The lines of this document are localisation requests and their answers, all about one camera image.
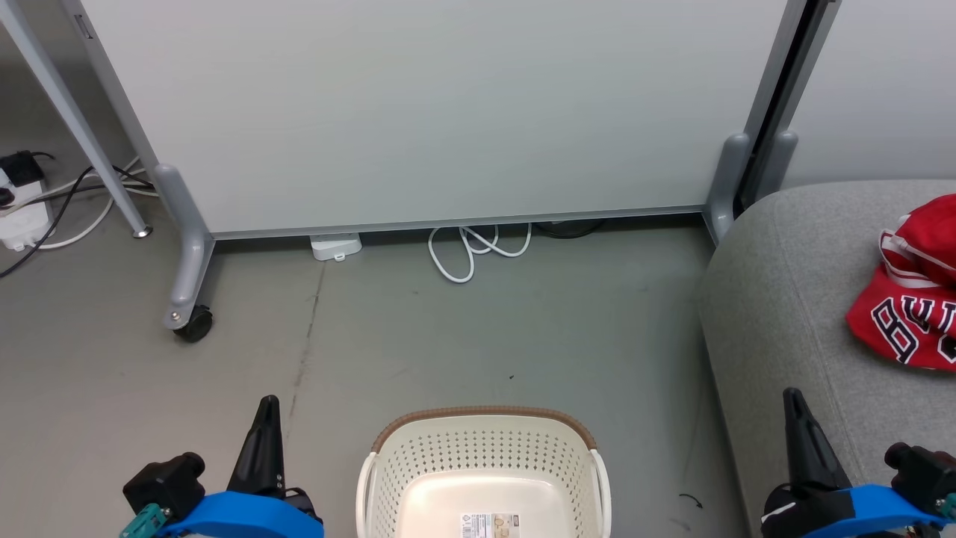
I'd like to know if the left gripper body blue housing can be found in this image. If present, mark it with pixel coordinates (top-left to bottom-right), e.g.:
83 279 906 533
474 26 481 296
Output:
157 487 326 538

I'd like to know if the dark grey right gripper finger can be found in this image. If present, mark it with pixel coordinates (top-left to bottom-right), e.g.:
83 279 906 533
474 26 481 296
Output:
783 387 852 492

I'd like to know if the right gripper body blue housing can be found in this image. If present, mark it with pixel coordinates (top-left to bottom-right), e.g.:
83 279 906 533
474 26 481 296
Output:
762 484 949 538

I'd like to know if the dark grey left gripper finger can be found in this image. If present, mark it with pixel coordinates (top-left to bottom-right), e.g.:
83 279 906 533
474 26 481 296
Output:
228 395 286 495

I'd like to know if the red Bulls basketball jersey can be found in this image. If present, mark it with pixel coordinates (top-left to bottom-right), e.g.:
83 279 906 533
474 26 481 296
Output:
846 262 956 372

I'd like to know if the cream perforated laundry basket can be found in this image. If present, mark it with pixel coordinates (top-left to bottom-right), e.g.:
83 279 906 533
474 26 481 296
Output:
356 406 613 538

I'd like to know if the paper label in basket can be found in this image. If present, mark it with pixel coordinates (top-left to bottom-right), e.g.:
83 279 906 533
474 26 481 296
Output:
459 513 522 538

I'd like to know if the black caster wheel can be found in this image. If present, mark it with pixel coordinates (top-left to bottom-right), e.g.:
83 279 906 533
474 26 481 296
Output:
173 305 214 344

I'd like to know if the grey fabric sofa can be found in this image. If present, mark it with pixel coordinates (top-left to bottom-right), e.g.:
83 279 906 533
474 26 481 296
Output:
698 179 956 538

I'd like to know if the small white box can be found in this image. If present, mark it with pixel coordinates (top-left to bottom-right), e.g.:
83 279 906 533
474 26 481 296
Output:
310 233 363 262

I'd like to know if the white power strip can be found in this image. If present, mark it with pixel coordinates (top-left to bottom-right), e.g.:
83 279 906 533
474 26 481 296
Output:
0 168 53 253

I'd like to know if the narrow white partition panel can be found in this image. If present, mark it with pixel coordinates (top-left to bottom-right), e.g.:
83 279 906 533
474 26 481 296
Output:
754 0 956 204

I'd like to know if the black power adapter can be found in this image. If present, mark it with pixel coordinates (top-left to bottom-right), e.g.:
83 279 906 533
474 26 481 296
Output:
0 151 47 188

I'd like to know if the grey slanted metal leg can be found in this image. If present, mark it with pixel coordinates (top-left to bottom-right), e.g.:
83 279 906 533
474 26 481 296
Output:
0 0 154 239

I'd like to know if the large white partition panel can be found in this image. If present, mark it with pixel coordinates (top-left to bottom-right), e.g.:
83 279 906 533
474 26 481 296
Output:
63 0 811 331

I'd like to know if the left arm cable teal plug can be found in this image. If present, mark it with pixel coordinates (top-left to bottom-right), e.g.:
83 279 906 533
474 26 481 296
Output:
119 502 170 538

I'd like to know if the white coiled cable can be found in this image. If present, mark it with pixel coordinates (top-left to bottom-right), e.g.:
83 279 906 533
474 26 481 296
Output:
427 223 533 285

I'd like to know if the white floor cable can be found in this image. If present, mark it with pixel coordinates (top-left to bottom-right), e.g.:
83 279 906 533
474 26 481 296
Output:
36 155 160 250

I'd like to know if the black curved floor cable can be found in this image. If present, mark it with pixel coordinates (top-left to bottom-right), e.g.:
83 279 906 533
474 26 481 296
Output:
0 166 98 279

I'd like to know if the black straight floor cable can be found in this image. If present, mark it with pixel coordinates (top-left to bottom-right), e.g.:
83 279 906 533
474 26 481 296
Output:
4 166 156 214

